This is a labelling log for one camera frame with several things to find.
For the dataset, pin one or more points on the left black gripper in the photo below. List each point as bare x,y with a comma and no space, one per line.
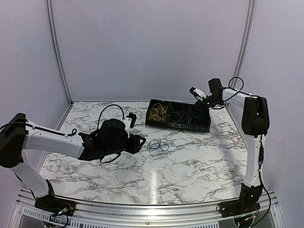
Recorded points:
135,147

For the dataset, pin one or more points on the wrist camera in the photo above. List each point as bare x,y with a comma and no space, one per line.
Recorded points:
197,93
129,122

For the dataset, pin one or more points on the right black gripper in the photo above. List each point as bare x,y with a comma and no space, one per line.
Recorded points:
202,109

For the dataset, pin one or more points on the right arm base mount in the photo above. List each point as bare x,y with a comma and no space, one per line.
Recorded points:
236,207

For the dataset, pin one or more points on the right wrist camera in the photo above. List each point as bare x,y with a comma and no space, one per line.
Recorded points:
197,93

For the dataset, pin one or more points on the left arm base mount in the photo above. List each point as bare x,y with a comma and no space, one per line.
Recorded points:
56,205

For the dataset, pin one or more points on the black compartment tray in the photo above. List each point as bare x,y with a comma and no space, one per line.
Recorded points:
177,115

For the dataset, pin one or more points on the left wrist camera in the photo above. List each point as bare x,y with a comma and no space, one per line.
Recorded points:
129,122

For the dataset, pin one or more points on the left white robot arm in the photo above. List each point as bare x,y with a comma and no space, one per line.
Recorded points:
19,135

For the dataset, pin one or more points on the aluminium front rail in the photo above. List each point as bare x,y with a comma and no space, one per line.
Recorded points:
89,214

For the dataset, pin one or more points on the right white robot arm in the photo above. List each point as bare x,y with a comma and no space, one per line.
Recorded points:
255,123

